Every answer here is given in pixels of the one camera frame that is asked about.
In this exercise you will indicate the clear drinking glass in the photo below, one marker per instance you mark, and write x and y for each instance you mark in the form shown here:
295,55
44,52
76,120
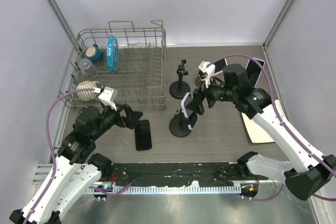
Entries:
87,68

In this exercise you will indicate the blue plate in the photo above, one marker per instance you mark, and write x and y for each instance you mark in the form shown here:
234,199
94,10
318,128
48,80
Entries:
112,54

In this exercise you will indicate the wooden round phone stand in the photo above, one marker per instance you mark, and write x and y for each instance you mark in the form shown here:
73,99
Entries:
198,82

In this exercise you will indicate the lilac case phone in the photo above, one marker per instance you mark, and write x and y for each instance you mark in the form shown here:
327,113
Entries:
254,72
190,115

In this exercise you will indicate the striped white mug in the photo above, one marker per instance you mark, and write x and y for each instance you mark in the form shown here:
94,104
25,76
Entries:
85,93

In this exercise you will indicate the white flat board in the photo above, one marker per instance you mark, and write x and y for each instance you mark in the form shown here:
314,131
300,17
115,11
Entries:
255,132

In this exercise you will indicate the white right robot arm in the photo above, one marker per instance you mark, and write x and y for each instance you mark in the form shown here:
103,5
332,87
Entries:
307,169

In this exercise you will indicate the black phone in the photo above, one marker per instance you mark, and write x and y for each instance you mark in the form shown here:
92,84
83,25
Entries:
143,140

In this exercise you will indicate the pink case phone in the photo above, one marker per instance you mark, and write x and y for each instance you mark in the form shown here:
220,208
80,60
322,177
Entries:
220,65

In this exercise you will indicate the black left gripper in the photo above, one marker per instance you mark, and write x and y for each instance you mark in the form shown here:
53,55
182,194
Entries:
131,118

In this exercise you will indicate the grey wire dish rack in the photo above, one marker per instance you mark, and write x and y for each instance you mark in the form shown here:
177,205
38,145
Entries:
123,56

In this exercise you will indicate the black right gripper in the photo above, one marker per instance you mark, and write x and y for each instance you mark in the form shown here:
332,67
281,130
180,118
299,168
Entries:
196,104

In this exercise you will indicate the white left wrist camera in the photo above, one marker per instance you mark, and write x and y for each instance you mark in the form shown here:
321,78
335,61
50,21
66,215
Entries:
108,97

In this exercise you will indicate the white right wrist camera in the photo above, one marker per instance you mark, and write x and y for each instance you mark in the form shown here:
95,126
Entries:
206,70

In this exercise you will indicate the right aluminium frame post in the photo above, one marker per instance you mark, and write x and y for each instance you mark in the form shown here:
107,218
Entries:
279,20

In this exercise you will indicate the white slotted cable duct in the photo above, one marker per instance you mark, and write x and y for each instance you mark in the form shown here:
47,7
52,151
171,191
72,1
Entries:
192,189

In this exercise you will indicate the black phone stand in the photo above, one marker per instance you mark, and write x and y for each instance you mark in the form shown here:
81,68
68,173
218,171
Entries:
179,88
178,125

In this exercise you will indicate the left aluminium frame post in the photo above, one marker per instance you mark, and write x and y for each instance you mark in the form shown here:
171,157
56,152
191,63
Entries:
64,24

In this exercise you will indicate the black front phone stand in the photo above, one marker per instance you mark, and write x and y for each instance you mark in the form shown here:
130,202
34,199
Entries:
179,88

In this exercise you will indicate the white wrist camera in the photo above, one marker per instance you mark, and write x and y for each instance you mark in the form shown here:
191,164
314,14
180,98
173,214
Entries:
108,97
206,70

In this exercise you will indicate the blue ceramic mug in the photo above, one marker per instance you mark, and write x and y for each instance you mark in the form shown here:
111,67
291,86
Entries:
94,53

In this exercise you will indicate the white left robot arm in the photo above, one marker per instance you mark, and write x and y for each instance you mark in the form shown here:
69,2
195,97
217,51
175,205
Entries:
76,167

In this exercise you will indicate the aluminium frame post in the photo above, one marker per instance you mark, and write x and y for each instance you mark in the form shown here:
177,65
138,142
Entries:
279,20
64,24

